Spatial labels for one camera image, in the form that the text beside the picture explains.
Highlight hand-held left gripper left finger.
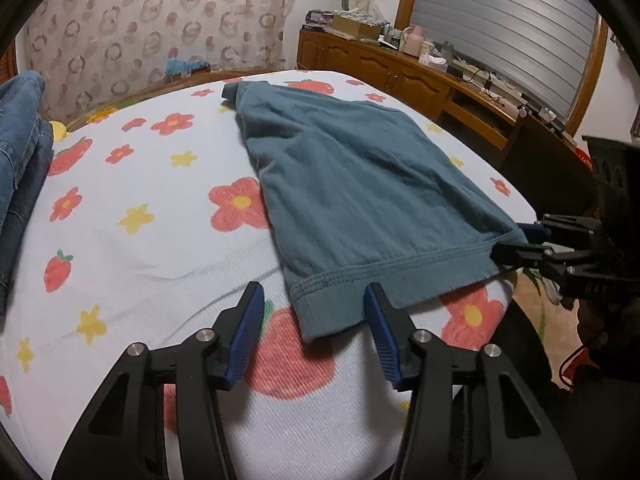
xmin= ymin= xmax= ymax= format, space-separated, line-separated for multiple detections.
xmin=50 ymin=281 xmax=266 ymax=480

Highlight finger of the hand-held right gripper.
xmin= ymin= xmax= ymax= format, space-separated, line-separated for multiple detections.
xmin=492 ymin=241 xmax=576 ymax=287
xmin=520 ymin=214 xmax=601 ymax=244

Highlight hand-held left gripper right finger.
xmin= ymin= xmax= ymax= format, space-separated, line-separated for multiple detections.
xmin=363 ymin=282 xmax=578 ymax=480

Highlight teal shorts pants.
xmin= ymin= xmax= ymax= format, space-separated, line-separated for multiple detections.
xmin=221 ymin=80 xmax=531 ymax=343

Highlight blue denim pants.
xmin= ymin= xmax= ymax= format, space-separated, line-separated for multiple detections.
xmin=0 ymin=71 xmax=55 ymax=313

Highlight beige patterned rug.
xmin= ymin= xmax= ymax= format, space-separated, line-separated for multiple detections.
xmin=514 ymin=270 xmax=577 ymax=387

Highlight strawberry flower print bed sheet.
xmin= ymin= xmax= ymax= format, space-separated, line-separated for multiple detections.
xmin=0 ymin=71 xmax=533 ymax=480

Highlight white power strip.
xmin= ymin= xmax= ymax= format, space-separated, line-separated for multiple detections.
xmin=449 ymin=57 xmax=517 ymax=92

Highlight grey window blind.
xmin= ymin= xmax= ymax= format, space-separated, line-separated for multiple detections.
xmin=410 ymin=0 xmax=601 ymax=121

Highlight pink thermos jug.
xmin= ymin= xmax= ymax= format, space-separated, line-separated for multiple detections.
xmin=402 ymin=25 xmax=424 ymax=56

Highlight wooden sideboard cabinet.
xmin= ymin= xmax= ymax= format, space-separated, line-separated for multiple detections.
xmin=298 ymin=27 xmax=586 ymax=171

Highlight cardboard box with blue cloth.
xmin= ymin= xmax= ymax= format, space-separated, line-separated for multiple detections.
xmin=165 ymin=57 xmax=211 ymax=84

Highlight open cardboard box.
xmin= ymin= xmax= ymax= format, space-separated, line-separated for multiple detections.
xmin=330 ymin=12 xmax=384 ymax=42

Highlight circle pattern sheer curtain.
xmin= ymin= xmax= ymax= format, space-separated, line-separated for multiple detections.
xmin=17 ymin=0 xmax=303 ymax=121

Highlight red cable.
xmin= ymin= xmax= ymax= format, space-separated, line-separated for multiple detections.
xmin=559 ymin=342 xmax=592 ymax=387

